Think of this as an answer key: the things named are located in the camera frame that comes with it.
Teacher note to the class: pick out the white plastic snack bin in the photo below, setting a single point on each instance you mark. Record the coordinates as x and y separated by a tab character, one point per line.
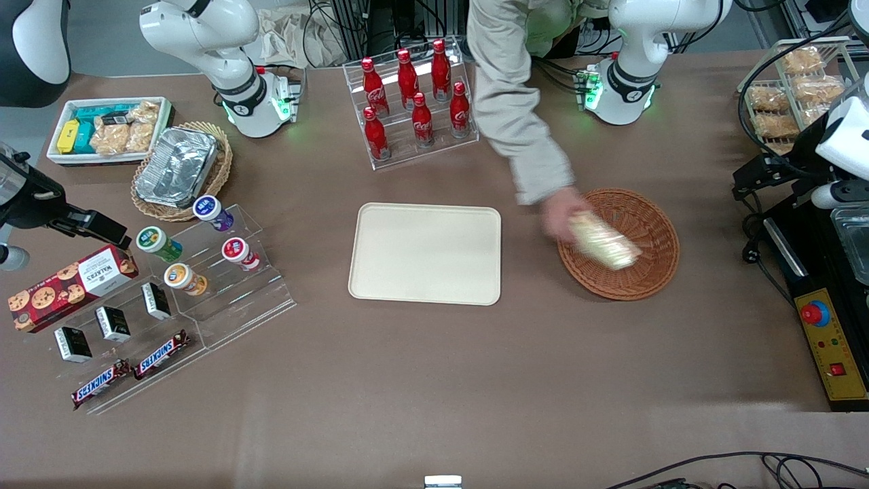
61	156

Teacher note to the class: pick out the black yellow control box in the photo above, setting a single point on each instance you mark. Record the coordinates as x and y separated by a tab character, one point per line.
835	353

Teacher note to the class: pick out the person's bare hand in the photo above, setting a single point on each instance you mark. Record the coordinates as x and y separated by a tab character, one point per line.
560	214

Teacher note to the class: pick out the clear bag of cookies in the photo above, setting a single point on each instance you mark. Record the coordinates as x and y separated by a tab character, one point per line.
125	132

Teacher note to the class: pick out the orange lid yogurt cup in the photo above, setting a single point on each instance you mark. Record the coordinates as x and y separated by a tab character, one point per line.
180	277

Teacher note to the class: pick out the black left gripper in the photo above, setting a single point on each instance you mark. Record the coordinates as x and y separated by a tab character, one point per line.
796	161

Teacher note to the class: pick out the small black white box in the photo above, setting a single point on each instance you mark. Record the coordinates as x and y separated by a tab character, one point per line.
112	324
72	344
156	301

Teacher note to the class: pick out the cream plastic tray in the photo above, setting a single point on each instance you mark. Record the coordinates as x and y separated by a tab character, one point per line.
424	255

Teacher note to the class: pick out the clear acrylic bottle rack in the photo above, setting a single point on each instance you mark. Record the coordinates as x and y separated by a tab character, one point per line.
400	153

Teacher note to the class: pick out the light wicker basket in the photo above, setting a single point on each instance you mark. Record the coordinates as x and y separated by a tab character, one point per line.
220	170

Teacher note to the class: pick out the aluminium foil tray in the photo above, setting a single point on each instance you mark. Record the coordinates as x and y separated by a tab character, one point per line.
176	166

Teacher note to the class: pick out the red cola bottle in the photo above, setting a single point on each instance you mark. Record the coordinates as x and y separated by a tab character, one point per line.
375	136
407	78
421	122
440	68
459	112
372	85

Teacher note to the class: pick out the crumpled beige paper bag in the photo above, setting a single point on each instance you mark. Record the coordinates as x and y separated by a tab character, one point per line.
292	37

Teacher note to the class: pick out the round brown wicker basket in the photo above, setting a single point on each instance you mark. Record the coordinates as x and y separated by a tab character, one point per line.
645	272

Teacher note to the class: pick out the red emergency stop button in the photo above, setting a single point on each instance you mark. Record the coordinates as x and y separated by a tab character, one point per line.
815	313

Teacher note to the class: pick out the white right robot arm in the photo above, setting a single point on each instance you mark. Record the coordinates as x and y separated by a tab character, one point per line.
204	41

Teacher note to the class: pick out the sandwich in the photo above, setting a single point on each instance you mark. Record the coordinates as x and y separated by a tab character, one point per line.
606	243

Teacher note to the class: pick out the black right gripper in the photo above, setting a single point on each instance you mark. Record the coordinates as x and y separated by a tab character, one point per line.
32	206

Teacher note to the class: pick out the red Walkers cookie box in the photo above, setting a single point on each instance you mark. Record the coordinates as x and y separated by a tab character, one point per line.
68	288

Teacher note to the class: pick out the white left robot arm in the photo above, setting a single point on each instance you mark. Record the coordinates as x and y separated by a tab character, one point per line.
631	41

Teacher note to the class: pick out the green lid yogurt cup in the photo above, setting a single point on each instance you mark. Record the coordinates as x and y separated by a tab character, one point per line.
155	241

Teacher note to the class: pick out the clear acrylic snack stand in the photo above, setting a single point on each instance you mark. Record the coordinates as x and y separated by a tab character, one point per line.
122	370

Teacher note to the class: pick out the bagged pastry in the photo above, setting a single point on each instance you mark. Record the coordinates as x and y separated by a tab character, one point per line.
776	125
818	89
802	60
768	98

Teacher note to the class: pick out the purple cup blue lid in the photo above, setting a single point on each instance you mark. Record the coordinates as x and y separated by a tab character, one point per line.
210	209

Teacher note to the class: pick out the red lid yogurt cup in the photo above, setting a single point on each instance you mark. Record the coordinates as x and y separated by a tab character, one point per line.
237	251

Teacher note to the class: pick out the beige sleeved person's forearm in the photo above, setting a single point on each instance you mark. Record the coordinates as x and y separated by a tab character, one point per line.
516	109

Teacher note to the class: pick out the yellow snack box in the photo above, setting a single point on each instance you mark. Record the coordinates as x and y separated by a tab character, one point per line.
68	137

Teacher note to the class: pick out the teal snack box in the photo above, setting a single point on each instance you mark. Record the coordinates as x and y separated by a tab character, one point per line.
88	129

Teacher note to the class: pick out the clear acrylic cup stand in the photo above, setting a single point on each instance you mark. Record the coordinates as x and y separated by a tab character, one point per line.
251	299

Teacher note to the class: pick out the clear plastic container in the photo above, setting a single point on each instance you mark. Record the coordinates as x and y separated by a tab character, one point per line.
854	244

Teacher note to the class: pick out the Snickers chocolate bar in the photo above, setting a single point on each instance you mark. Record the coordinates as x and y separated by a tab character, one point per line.
100	384
161	354

